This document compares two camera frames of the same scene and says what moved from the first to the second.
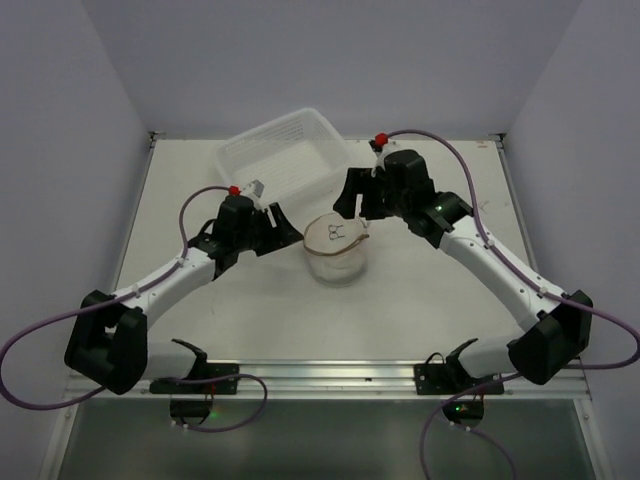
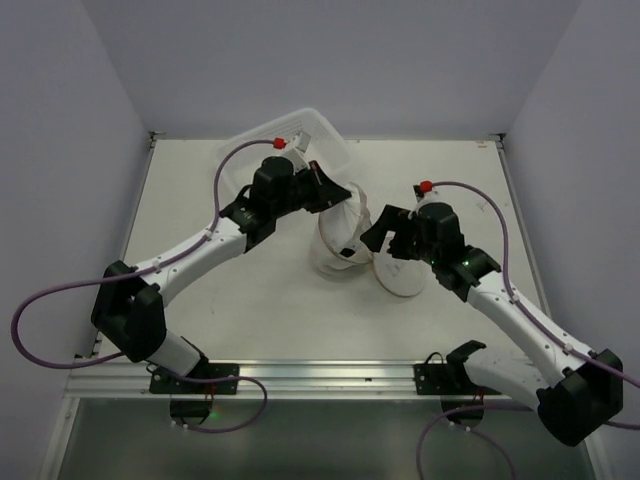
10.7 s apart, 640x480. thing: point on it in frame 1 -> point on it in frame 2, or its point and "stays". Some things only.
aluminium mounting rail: (356, 379) stays
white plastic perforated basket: (286, 160) stays
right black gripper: (366, 195) -> (396, 235)
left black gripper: (266, 228) -> (319, 185)
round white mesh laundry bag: (336, 249) -> (394, 275)
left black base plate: (204, 372) stays
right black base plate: (439, 379) stays
